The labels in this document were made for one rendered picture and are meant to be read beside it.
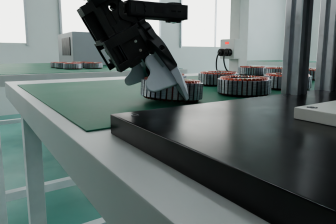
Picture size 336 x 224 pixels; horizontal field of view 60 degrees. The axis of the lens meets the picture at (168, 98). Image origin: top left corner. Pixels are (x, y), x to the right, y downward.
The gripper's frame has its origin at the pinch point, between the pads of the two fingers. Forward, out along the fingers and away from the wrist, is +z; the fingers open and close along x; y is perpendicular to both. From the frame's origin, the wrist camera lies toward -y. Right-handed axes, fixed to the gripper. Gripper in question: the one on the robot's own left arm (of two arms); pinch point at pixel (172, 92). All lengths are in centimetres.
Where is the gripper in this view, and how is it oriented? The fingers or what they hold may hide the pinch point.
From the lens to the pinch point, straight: 52.9
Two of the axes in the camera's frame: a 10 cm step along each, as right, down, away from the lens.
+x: 4.3, 1.3, -8.9
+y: -7.8, 5.4, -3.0
